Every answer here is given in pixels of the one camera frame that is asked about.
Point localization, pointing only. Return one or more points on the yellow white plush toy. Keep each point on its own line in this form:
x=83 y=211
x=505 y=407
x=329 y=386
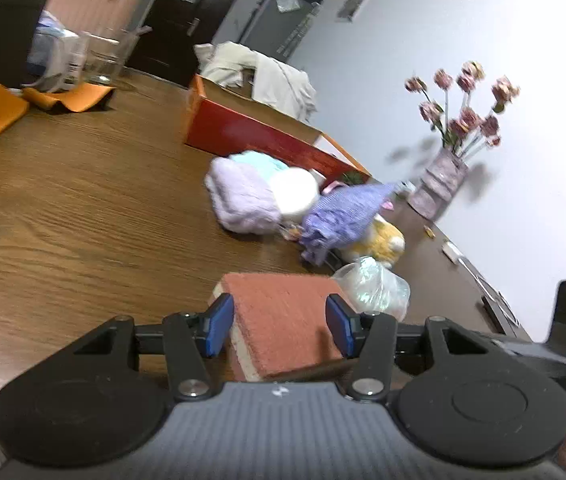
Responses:
x=382 y=241

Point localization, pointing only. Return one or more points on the dried pink roses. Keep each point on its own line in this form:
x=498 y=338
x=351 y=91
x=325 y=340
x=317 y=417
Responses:
x=463 y=132

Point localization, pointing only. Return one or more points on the pink suitcase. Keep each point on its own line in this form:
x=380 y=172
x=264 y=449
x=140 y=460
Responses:
x=95 y=0

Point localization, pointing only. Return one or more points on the white charger plug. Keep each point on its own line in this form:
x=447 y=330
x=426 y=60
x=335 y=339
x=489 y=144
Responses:
x=452 y=252

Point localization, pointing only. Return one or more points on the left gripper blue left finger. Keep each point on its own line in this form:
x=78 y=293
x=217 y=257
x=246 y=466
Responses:
x=215 y=325

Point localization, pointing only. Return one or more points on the dark entrance door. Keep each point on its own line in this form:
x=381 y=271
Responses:
x=176 y=27

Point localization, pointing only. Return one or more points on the purple checked cloth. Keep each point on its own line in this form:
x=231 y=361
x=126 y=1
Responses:
x=340 y=219

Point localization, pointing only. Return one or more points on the cream jacket on chair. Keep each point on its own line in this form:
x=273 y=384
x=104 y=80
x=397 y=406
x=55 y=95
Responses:
x=258 y=77

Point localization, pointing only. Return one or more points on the grey refrigerator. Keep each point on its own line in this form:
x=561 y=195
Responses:
x=276 y=27

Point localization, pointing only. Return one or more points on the clear plastic bag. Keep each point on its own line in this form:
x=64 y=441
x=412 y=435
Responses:
x=372 y=288

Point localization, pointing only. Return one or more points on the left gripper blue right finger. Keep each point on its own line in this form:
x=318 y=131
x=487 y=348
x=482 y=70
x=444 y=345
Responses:
x=345 y=325

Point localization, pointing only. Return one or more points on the lavender fluffy towel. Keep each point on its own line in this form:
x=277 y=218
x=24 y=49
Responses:
x=240 y=198

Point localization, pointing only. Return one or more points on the red cardboard box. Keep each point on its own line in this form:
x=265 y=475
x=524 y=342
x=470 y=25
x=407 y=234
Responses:
x=221 y=122

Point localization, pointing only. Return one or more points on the pink textured vase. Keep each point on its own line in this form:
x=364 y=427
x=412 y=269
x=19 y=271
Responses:
x=438 y=185

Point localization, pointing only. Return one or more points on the glass jar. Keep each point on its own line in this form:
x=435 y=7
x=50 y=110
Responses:
x=105 y=57

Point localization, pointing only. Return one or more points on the orange scouring sponge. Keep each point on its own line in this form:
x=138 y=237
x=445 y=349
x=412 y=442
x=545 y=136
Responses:
x=279 y=332

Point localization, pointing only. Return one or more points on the light blue plush toy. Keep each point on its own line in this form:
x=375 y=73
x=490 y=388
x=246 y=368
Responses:
x=262 y=162

